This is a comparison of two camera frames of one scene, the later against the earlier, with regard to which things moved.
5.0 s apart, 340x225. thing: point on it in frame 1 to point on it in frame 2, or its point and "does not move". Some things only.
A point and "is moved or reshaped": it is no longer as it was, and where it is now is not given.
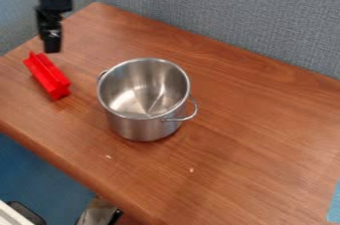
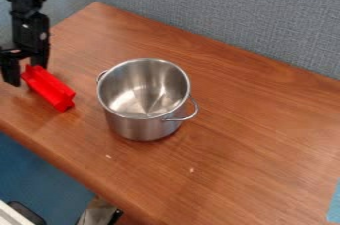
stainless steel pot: (146, 96) does not move
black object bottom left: (35, 219) does not move
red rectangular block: (48, 77) is moved or reshaped
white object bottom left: (11, 216) does not move
